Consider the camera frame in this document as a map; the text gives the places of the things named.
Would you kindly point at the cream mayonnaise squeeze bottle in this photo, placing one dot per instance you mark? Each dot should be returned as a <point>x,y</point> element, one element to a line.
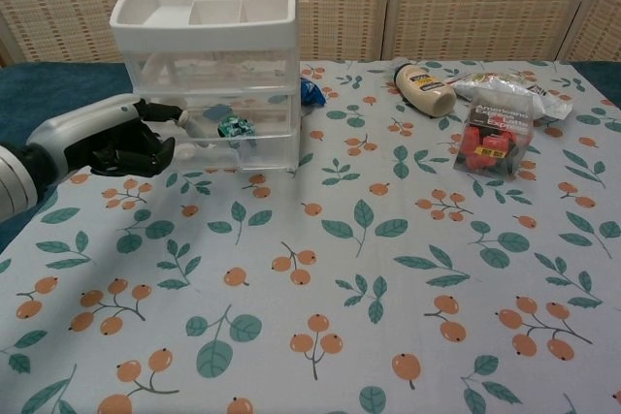
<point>427,91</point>

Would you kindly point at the floral leaf berry tablecloth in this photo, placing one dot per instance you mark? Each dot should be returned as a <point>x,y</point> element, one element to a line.
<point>339,264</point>

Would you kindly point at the blue crumpled wrapper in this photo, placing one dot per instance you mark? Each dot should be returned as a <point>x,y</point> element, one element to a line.
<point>310,91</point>

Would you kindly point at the clear bag of coffee capsules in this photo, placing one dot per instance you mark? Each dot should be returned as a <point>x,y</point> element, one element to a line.
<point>490,142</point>

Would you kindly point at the clear drawer at organizer base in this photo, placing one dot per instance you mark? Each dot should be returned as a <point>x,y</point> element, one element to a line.
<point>271,154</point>

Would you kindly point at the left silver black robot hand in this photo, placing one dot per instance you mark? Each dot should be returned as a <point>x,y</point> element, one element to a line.
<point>97,128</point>

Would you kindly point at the clear drawer with small parts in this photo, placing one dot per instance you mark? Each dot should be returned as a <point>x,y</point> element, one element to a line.
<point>271,120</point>

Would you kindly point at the white plastic drawer organizer frame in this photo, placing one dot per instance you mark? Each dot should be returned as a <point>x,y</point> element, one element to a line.
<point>145,21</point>

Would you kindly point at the woven bamboo folding screen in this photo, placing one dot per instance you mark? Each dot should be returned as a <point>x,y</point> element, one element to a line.
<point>436,2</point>

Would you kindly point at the clear drawer under tray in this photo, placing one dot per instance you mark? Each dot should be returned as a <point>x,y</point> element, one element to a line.
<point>262,67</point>

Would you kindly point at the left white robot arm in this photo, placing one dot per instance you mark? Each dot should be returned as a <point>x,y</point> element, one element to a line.
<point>14,181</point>

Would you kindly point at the silver snack bag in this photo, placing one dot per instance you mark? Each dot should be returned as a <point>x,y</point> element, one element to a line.
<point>548,101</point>

